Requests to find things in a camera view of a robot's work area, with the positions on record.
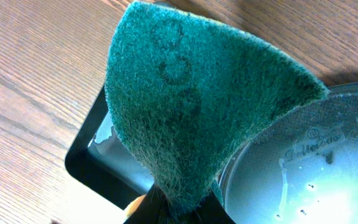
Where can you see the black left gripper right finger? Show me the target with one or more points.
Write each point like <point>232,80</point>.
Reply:
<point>210,211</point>

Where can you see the green scouring pad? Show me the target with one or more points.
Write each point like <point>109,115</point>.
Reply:
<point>186,92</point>

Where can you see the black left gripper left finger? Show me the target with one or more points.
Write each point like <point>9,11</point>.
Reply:
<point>152,209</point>

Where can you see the black rectangular tray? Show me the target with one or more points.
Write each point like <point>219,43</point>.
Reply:
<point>98,159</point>

